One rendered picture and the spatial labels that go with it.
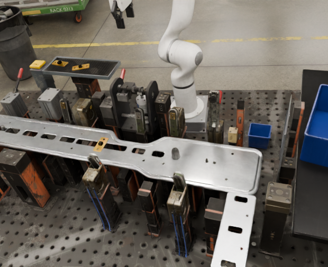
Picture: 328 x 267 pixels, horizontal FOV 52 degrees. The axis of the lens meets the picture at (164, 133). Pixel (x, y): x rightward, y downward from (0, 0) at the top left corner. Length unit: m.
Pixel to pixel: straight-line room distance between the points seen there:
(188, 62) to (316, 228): 0.89
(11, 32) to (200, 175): 3.04
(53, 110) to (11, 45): 2.40
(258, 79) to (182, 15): 2.00
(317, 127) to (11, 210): 1.44
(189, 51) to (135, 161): 0.57
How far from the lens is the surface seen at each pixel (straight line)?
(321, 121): 1.48
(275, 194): 1.16
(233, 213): 1.17
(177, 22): 1.60
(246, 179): 1.26
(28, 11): 5.33
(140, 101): 1.47
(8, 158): 1.56
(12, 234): 1.73
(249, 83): 3.42
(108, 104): 1.54
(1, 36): 3.95
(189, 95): 1.77
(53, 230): 1.65
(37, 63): 1.86
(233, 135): 1.34
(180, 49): 1.60
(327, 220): 1.17
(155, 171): 1.30
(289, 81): 3.48
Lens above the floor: 1.98
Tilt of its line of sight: 43 degrees down
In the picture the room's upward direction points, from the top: 10 degrees counter-clockwise
